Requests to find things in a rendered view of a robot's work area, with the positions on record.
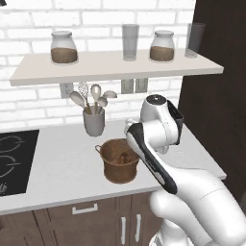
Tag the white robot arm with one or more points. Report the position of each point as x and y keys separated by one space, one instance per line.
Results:
x=198 y=205

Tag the brown woven basket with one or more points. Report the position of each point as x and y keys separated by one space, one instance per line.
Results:
x=120 y=171

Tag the brown cabinet door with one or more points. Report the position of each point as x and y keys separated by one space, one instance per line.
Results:
x=128 y=208
x=145 y=217

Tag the tall dark brown cabinet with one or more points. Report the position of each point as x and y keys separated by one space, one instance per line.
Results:
x=217 y=96

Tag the brown cabinet panel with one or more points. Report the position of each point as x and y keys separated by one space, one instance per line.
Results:
x=16 y=230

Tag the grey utensil pot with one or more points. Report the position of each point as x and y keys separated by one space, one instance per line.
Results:
x=93 y=125

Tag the pale wooden spoon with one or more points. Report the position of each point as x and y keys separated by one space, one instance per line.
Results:
x=102 y=102
x=110 y=94
x=95 y=91
x=77 y=98

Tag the metal whisk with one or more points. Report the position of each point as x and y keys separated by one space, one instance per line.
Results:
x=84 y=89

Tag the clear drinking glass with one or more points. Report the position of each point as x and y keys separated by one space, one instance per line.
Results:
x=194 y=40
x=130 y=41

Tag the glass jar with brown contents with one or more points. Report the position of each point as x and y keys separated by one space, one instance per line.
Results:
x=162 y=49
x=64 y=51

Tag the brown drawer front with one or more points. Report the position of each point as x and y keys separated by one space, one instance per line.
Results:
x=96 y=229

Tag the black hob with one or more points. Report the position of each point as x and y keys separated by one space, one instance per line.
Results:
x=16 y=163

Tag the grey wall switch plate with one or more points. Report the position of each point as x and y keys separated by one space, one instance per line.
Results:
x=141 y=85
x=127 y=86

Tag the white wall shelf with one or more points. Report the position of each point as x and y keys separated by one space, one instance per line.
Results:
x=105 y=68

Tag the white wall socket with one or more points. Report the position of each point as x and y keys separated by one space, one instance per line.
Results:
x=66 y=90

